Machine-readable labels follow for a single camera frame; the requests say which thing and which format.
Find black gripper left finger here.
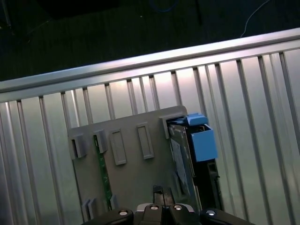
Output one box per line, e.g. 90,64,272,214
87,185,165,225

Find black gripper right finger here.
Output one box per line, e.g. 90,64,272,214
164,187,255,225

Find hard disk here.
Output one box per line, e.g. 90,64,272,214
165,112,223,210

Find grey parts rack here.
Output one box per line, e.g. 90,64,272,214
67,105,202,225

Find green RAM stick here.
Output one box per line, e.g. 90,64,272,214
93,135,113,211

